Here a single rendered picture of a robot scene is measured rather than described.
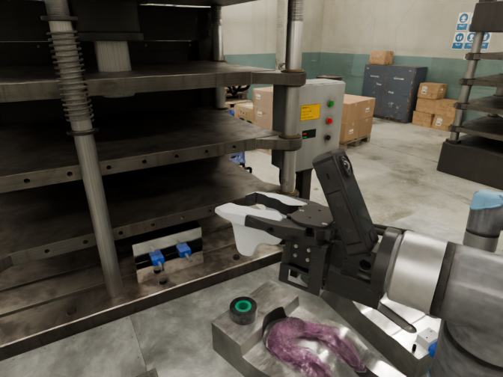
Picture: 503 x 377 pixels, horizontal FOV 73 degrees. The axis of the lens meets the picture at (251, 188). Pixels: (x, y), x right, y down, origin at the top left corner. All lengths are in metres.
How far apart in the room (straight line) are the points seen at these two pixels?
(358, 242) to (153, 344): 0.90
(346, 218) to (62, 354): 1.03
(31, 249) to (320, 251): 1.07
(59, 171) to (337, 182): 0.97
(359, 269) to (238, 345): 0.65
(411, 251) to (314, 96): 1.27
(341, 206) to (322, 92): 1.27
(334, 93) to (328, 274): 1.31
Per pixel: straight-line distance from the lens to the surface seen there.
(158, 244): 1.36
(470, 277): 0.36
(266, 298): 1.12
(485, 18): 4.95
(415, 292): 0.36
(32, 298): 1.53
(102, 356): 1.19
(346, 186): 0.37
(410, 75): 7.82
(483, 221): 1.04
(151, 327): 1.23
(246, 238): 0.42
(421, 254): 0.36
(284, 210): 0.44
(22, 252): 1.31
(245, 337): 1.01
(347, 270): 0.40
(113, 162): 1.21
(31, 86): 1.18
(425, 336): 1.10
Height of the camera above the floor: 1.65
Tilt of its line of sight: 24 degrees down
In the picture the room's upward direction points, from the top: straight up
